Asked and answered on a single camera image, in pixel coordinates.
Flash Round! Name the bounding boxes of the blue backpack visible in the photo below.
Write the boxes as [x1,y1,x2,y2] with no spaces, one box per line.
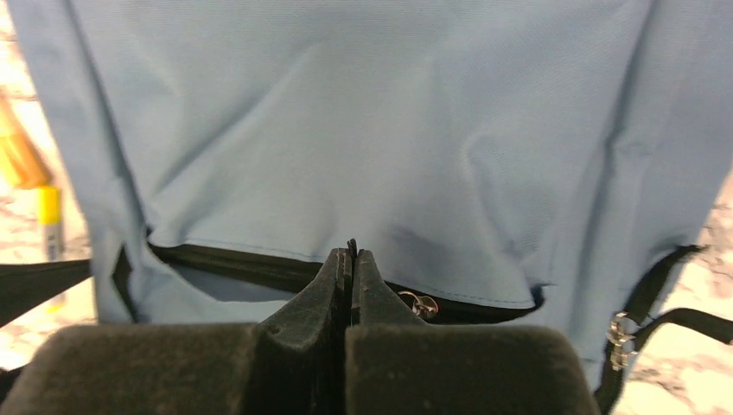
[1,1,732,414]

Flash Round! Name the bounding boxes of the yellow capped pen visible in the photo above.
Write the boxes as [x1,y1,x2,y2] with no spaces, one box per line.
[36,184,68,313]

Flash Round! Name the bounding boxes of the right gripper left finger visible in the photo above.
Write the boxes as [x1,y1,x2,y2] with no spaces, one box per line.
[1,249,351,415]

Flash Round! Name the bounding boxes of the orange highlighter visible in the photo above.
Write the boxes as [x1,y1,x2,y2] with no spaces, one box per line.
[1,95,52,189]

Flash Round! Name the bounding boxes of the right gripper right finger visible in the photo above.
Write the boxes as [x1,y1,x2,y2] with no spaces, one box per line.
[345,251,598,414]

